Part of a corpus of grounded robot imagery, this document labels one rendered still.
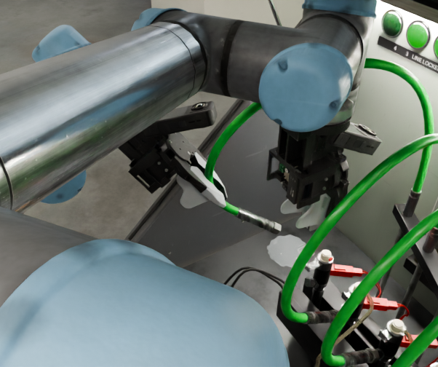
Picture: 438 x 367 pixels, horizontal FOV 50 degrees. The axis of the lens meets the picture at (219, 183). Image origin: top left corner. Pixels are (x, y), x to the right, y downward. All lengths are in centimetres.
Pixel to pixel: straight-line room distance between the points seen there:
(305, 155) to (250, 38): 20
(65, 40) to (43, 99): 44
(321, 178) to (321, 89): 22
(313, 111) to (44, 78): 23
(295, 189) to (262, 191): 52
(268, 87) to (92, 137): 18
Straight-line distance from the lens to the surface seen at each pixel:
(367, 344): 89
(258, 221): 83
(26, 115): 27
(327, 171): 61
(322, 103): 41
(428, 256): 88
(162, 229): 103
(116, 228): 245
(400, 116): 100
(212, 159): 72
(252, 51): 44
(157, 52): 38
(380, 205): 112
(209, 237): 113
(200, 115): 70
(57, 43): 71
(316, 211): 68
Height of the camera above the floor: 171
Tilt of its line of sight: 40 degrees down
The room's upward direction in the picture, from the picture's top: straight up
